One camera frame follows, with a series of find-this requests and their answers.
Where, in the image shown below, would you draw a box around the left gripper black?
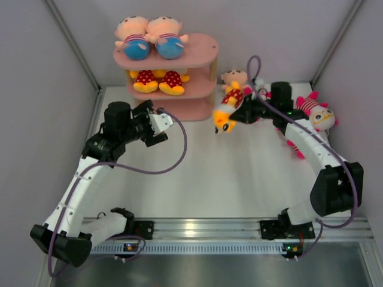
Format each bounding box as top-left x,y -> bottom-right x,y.
120,100 -> 167,147

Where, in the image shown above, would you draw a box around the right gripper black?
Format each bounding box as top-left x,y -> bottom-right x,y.
229,94 -> 276,126

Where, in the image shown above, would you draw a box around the yellow plush red dotted dress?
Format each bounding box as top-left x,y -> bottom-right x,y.
129,70 -> 159,93

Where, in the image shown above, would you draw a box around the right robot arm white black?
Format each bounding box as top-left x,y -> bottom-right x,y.
229,82 -> 364,237

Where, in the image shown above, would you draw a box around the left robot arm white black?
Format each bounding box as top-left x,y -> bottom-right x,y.
30,100 -> 173,267

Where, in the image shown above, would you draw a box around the pink three-tier shelf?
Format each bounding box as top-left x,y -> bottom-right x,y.
113,33 -> 219,121

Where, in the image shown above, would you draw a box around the small baby doll on table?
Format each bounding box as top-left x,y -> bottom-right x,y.
221,69 -> 248,90

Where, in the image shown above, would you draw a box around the white plush yellow glasses front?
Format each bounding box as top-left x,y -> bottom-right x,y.
276,128 -> 305,160

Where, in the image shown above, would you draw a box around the white plush yellow glasses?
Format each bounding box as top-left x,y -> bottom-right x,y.
276,128 -> 305,160
296,91 -> 338,132

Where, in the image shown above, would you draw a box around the white plush yellow glasses right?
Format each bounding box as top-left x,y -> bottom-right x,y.
296,91 -> 338,132

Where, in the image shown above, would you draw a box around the left baby doll blue pants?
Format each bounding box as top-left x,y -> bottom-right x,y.
114,16 -> 150,60

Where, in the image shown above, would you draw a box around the baby doll blue pants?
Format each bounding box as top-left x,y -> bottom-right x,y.
114,16 -> 150,60
145,16 -> 189,60

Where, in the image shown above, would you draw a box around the right baby doll blue pants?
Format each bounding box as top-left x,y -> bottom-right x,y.
145,16 -> 189,60

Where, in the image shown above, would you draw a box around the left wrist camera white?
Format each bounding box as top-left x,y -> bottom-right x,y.
149,113 -> 174,135

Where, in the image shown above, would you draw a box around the aluminium mounting rail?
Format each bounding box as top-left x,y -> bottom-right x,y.
83,217 -> 375,240

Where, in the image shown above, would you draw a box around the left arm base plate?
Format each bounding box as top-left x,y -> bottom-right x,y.
132,221 -> 154,240

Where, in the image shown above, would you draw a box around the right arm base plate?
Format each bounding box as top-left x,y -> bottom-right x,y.
259,219 -> 315,240

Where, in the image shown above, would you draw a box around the perforated cable duct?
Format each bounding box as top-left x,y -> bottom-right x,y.
91,242 -> 302,255

